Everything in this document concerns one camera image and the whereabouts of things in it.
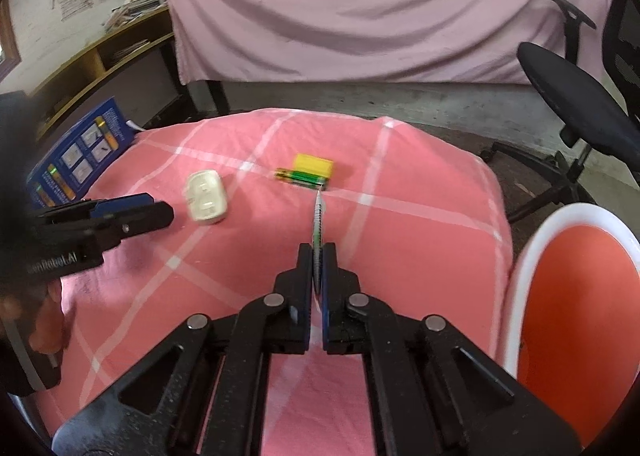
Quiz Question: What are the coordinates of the pink plastic trash bin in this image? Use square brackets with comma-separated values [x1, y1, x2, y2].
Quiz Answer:
[496, 204, 639, 445]

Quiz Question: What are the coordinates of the stack of books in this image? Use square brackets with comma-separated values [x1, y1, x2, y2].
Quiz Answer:
[103, 0, 166, 34]

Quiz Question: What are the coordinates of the person's left hand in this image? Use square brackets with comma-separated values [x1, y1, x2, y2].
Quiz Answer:
[28, 280, 65, 354]

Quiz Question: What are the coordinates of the pink checkered tablecloth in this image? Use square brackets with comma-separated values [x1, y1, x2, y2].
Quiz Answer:
[36, 109, 512, 430]

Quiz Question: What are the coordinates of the black office chair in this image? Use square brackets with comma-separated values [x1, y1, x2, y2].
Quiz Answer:
[480, 0, 639, 224]

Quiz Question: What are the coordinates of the yellow green battery pack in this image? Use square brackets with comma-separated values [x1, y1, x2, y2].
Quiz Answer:
[273, 154, 334, 190]

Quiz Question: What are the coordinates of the pink hanging sheet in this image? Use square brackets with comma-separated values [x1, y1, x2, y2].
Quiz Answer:
[167, 0, 611, 84]

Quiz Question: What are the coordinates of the blue cardboard box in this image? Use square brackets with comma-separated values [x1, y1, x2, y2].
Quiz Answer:
[27, 98, 134, 208]

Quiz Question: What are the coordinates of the white plug adapter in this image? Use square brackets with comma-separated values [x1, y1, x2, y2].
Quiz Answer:
[183, 170, 228, 224]

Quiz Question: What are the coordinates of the wooden wall shelf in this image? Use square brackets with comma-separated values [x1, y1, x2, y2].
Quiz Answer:
[30, 5, 174, 140]

